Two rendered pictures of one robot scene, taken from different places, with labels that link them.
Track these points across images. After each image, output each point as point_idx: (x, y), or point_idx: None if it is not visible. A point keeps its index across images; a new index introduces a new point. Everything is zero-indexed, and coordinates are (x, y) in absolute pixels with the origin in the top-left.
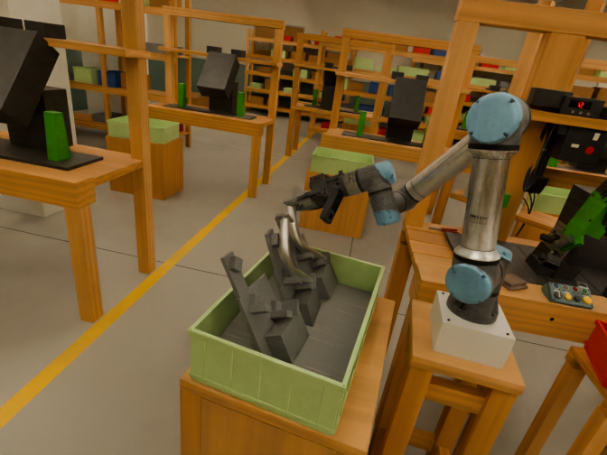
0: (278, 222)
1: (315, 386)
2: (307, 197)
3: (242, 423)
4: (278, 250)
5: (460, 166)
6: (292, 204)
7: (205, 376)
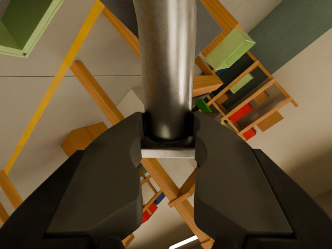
0: (205, 8)
1: None
2: (308, 230)
3: None
4: (23, 8)
5: None
6: (212, 118)
7: None
